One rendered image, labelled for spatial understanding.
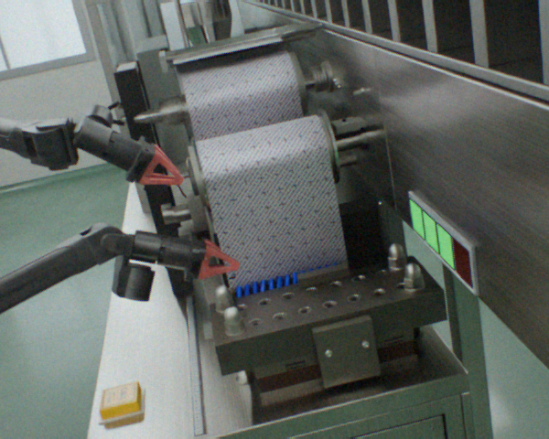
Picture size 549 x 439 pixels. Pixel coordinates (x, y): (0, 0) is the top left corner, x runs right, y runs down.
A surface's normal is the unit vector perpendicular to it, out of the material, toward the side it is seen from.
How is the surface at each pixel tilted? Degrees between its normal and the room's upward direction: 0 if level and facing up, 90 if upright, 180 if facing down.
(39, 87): 90
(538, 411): 0
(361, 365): 90
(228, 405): 0
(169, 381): 0
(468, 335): 90
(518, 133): 90
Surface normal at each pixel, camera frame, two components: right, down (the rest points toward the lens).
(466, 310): 0.14, 0.32
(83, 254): 0.41, 0.05
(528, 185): -0.97, 0.23
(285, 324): -0.19, -0.92
